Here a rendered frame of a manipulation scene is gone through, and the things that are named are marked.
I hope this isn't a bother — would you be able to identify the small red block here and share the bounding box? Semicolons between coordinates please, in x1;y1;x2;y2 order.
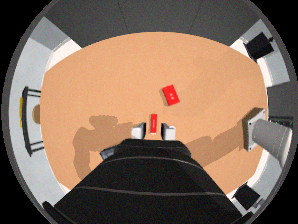
162;85;180;106

